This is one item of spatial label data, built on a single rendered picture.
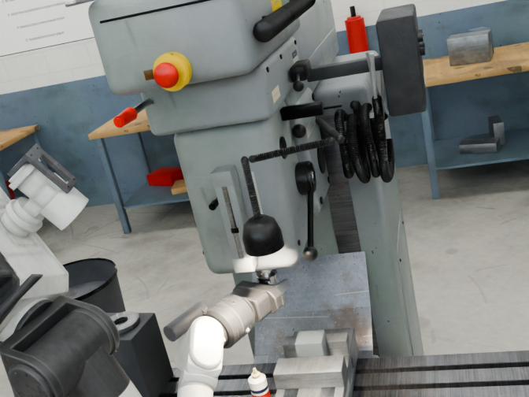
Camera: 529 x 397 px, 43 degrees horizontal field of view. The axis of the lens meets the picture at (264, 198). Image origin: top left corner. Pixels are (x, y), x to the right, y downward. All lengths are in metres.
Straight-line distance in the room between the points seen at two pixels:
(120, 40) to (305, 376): 0.79
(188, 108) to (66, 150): 5.37
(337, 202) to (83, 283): 2.16
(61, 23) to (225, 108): 5.12
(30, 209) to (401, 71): 0.80
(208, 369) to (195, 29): 0.59
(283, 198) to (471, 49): 3.81
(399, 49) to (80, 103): 5.08
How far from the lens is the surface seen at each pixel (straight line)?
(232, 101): 1.19
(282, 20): 1.17
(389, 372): 1.61
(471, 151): 5.14
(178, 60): 1.08
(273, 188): 1.27
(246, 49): 1.08
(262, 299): 1.39
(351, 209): 1.76
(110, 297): 3.33
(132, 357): 1.64
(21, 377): 1.04
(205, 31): 1.08
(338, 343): 1.55
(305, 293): 1.84
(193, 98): 1.21
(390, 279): 1.85
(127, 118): 1.13
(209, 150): 1.27
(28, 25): 6.43
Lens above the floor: 1.90
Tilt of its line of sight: 20 degrees down
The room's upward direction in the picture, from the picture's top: 13 degrees counter-clockwise
